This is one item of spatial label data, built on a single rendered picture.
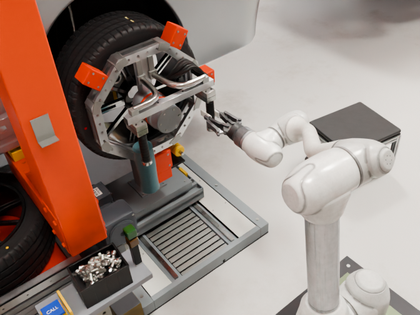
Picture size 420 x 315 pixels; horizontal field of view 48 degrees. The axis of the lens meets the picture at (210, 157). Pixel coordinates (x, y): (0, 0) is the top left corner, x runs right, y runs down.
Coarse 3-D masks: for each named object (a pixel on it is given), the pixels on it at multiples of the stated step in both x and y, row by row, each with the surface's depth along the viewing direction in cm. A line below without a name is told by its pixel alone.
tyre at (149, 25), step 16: (112, 16) 204; (128, 16) 205; (144, 16) 212; (80, 32) 201; (96, 32) 197; (112, 32) 193; (128, 32) 194; (144, 32) 199; (160, 32) 204; (64, 48) 201; (80, 48) 196; (96, 48) 190; (112, 48) 193; (64, 64) 199; (80, 64) 192; (96, 64) 192; (64, 80) 198; (80, 96) 194; (80, 112) 198; (80, 128) 202
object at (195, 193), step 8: (192, 184) 269; (184, 192) 267; (192, 192) 267; (200, 192) 267; (176, 200) 263; (184, 200) 261; (192, 200) 266; (160, 208) 259; (168, 208) 256; (176, 208) 261; (184, 208) 265; (144, 216) 255; (152, 216) 252; (160, 216) 255; (168, 216) 260; (144, 224) 250; (152, 224) 255
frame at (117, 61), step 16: (128, 48) 194; (144, 48) 193; (160, 48) 197; (176, 48) 203; (112, 64) 188; (128, 64) 191; (112, 80) 190; (96, 96) 190; (192, 96) 224; (96, 112) 193; (192, 112) 228; (96, 128) 197; (176, 128) 233; (96, 144) 208; (112, 144) 208; (160, 144) 225
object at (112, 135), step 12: (168, 60) 217; (168, 72) 235; (132, 84) 211; (156, 84) 222; (120, 96) 213; (108, 108) 210; (120, 120) 216; (108, 132) 216; (120, 132) 232; (156, 132) 232; (132, 144) 226
